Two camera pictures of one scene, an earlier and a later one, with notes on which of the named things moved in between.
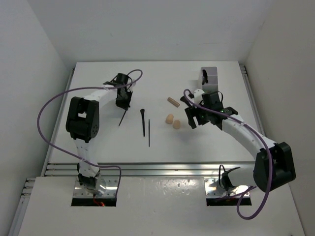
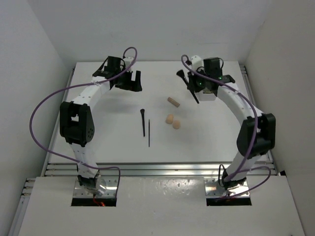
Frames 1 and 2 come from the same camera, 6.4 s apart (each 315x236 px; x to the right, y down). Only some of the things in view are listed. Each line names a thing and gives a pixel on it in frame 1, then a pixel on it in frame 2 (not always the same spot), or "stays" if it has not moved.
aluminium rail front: x=70 y=169 stays
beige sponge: x=176 y=124 stays
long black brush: x=188 y=103 to x=180 y=73
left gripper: x=125 y=104 to x=131 y=85
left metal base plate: x=110 y=191 stays
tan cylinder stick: x=173 y=102 stays
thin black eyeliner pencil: x=149 y=133 stays
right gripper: x=191 y=111 to x=192 y=85
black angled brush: x=142 y=111 stays
